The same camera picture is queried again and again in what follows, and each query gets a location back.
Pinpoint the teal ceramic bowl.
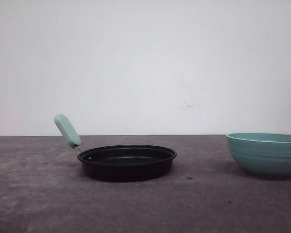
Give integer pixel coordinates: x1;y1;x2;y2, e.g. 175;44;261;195
226;133;291;177

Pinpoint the black frying pan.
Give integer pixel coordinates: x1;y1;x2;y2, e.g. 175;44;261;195
53;114;177;182

